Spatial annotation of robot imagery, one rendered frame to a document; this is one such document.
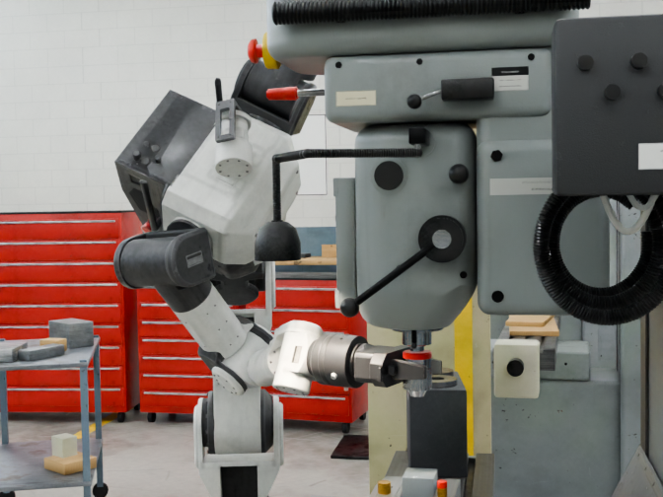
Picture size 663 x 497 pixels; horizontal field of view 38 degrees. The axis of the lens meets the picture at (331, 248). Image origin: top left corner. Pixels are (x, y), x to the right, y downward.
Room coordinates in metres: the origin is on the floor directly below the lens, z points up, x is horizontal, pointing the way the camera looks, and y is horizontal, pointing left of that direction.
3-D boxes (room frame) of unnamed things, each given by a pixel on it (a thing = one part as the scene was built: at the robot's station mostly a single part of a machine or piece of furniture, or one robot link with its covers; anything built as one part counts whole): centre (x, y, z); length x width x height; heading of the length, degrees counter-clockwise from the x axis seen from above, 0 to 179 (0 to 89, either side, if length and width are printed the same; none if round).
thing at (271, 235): (1.50, 0.08, 1.45); 0.07 x 0.07 x 0.06
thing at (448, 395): (2.10, -0.22, 1.03); 0.22 x 0.12 x 0.20; 177
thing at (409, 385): (1.54, -0.14, 1.23); 0.05 x 0.05 x 0.05
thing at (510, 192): (1.51, -0.33, 1.47); 0.24 x 0.19 x 0.26; 170
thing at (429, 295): (1.54, -0.14, 1.47); 0.21 x 0.19 x 0.32; 170
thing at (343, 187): (1.56, -0.03, 1.45); 0.04 x 0.04 x 0.21; 80
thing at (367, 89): (1.53, -0.18, 1.68); 0.34 x 0.24 x 0.10; 80
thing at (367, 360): (1.59, -0.06, 1.24); 0.13 x 0.12 x 0.10; 148
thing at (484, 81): (1.40, -0.18, 1.66); 0.12 x 0.04 x 0.04; 80
